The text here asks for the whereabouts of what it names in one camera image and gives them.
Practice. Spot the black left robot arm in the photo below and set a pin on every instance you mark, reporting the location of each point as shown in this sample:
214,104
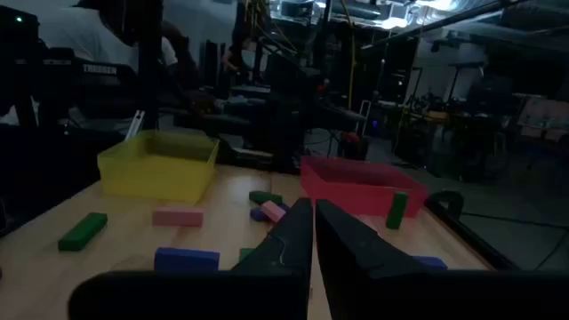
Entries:
289,111

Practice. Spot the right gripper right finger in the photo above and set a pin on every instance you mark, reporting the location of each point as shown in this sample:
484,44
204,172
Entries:
355,260

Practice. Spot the pink rectangular block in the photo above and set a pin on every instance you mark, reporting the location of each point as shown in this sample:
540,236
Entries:
366,222
272,211
178,218

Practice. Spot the person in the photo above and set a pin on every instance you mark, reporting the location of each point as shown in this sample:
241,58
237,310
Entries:
235,55
89,35

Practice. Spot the white plastic clamp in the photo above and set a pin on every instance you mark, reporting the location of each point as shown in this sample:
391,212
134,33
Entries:
134,124

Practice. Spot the yellow plastic bin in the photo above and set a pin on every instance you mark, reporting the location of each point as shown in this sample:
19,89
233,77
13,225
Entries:
155,178

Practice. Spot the red plastic bin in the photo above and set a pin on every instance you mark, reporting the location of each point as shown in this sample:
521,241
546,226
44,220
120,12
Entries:
355,191

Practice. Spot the green rectangular block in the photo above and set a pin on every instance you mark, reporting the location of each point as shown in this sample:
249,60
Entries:
244,254
265,197
82,232
396,211

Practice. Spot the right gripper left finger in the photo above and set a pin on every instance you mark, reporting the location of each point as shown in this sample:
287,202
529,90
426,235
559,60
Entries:
284,253

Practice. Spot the cardboard box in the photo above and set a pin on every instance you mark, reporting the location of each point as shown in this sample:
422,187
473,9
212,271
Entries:
542,120

